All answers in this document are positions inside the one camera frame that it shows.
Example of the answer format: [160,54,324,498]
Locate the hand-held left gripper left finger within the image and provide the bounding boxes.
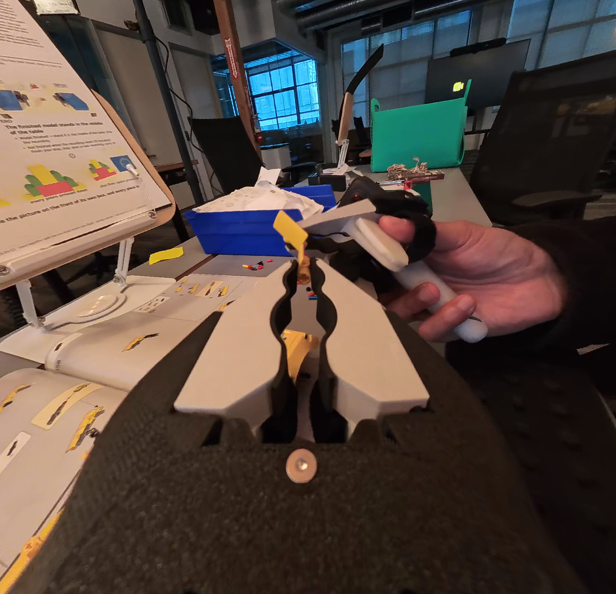
[173,260,299,443]

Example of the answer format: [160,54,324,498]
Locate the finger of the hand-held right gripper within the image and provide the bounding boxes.
[308,229,362,250]
[296,198,378,234]

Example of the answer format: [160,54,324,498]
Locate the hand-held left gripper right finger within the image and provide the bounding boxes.
[309,257,431,443]

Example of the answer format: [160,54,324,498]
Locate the yellow curved panel brick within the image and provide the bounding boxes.
[273,210,310,259]

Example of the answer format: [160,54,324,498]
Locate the yellow brick car model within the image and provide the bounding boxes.
[280,328,319,384]

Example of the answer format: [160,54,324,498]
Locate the grey desk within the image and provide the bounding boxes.
[0,163,494,364]

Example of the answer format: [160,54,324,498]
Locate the person's right hand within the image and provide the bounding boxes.
[379,216,568,343]

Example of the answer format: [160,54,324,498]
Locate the brown box with twine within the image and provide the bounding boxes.
[386,157,446,182]

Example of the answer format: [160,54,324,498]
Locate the green bag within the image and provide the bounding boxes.
[370,79,472,173]

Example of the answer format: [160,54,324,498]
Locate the white printed paper bags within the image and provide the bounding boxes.
[192,167,324,217]

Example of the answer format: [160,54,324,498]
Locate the scattered small pin bricks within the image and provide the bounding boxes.
[241,258,321,302]

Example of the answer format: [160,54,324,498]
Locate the blue bin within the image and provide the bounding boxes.
[184,185,338,258]

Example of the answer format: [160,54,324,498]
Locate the wooden board white stand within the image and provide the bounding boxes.
[0,0,176,364]

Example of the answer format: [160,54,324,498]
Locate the black perforated mat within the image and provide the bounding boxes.
[448,341,616,594]

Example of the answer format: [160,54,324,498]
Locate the instruction booklet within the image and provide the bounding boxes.
[0,272,270,578]

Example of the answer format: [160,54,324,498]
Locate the printed paper sheet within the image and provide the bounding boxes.
[0,0,173,274]

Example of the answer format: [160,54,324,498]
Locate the black wall screen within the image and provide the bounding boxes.
[424,38,531,112]

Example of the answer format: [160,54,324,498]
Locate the wooden post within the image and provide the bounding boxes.
[207,0,263,164]

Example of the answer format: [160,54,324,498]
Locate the dark steel post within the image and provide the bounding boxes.
[126,0,205,205]

